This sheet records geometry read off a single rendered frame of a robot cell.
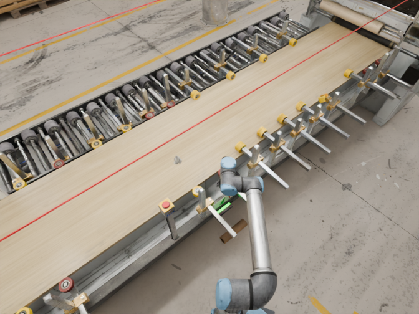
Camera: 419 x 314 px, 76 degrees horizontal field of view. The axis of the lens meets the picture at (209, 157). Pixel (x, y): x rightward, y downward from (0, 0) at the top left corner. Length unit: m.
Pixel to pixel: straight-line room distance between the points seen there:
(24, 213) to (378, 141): 3.82
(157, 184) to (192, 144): 0.46
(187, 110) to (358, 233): 2.10
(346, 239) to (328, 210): 0.33
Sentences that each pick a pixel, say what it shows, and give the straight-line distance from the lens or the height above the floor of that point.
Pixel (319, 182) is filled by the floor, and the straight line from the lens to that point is 3.32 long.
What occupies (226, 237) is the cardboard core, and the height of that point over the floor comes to 0.08.
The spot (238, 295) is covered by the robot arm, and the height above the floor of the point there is 1.45.
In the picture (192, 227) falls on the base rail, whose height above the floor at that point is 0.70.
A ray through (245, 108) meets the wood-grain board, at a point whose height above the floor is 0.90.
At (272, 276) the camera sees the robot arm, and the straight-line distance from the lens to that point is 1.27.
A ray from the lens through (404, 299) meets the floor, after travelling 3.18.
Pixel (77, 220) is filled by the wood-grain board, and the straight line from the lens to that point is 2.10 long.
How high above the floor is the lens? 2.65
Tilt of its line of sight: 54 degrees down
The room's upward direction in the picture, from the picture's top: straight up
